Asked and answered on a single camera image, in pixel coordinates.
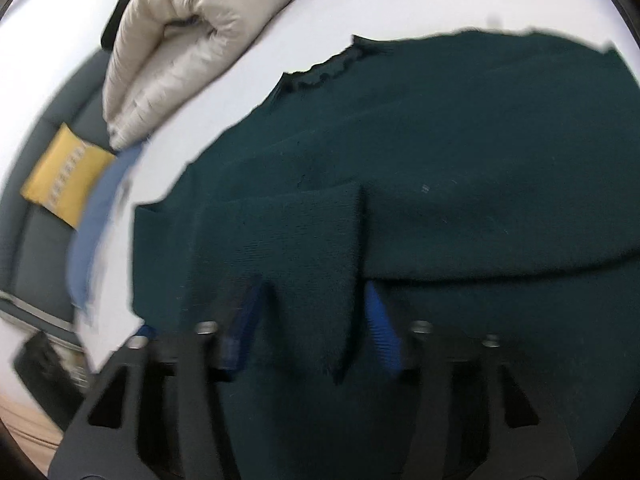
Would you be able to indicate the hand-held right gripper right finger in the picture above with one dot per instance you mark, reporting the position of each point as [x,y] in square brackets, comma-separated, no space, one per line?
[384,332]

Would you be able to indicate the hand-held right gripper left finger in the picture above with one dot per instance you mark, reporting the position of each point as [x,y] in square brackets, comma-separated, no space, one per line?
[239,332]

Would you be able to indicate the dark green knit sweater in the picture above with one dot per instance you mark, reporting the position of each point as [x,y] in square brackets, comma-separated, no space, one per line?
[450,160]

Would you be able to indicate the blue pillow with white trim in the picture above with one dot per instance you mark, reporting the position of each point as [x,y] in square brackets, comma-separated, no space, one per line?
[95,220]

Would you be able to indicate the dark bedside furniture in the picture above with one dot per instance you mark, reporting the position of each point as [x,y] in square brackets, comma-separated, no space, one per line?
[47,375]

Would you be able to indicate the grey upholstered headboard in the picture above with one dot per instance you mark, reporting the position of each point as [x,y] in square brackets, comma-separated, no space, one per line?
[30,260]

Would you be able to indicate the yellow patterned pillow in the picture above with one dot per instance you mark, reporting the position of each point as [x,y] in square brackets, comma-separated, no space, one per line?
[65,170]

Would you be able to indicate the beige folded duvet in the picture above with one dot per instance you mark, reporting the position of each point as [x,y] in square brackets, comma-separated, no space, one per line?
[175,60]

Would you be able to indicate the black blanket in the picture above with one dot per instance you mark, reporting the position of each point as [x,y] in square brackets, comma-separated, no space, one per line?
[112,30]

